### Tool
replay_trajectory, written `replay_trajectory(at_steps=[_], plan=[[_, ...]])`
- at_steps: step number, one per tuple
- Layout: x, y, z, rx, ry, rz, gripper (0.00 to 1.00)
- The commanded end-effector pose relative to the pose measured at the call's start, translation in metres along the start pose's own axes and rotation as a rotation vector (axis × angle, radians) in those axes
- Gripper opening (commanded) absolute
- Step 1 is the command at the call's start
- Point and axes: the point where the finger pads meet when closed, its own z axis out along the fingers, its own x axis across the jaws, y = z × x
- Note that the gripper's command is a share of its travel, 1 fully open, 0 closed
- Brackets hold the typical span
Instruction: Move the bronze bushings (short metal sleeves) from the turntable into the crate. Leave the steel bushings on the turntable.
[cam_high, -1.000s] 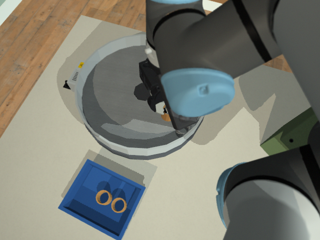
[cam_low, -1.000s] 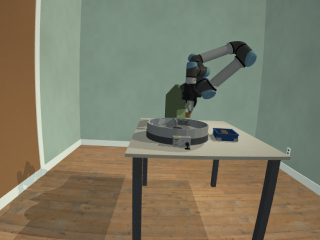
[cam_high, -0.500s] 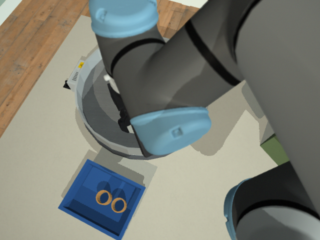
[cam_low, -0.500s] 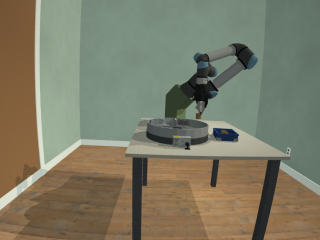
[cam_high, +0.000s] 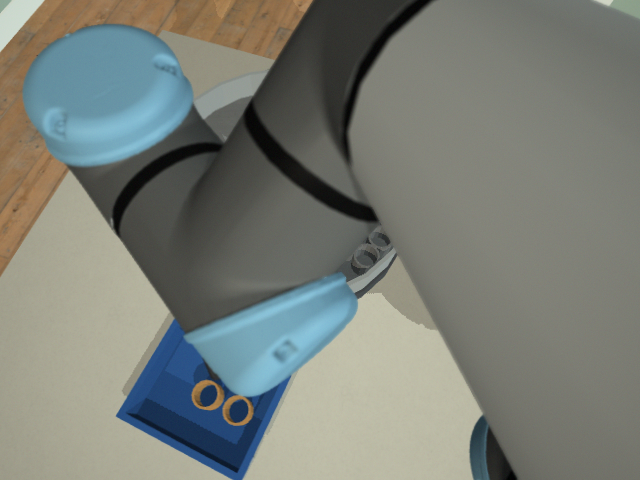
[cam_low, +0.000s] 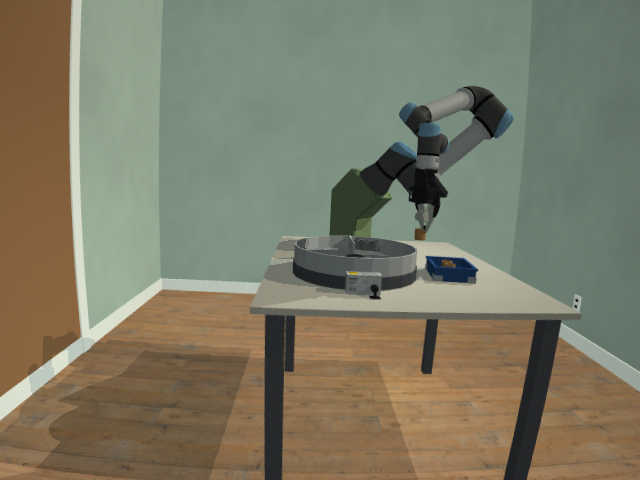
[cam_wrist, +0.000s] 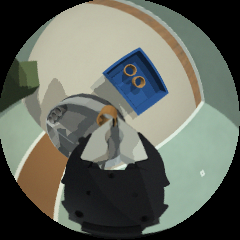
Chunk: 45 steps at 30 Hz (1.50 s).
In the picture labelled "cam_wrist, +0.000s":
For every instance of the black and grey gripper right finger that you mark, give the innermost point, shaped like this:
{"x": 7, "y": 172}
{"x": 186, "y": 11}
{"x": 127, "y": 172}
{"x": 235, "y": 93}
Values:
{"x": 135, "y": 148}

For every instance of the bronze bushing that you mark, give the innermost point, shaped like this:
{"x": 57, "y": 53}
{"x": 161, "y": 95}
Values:
{"x": 142, "y": 81}
{"x": 108, "y": 109}
{"x": 131, "y": 66}

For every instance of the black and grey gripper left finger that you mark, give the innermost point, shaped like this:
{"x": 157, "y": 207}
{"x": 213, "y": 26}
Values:
{"x": 93, "y": 149}

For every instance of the grey metal sleeve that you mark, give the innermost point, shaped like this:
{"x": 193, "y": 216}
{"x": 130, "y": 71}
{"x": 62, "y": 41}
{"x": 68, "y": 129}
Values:
{"x": 54, "y": 116}
{"x": 51, "y": 120}
{"x": 63, "y": 109}

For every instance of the blue crate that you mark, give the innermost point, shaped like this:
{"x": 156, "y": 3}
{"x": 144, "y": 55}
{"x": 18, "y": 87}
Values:
{"x": 140, "y": 98}

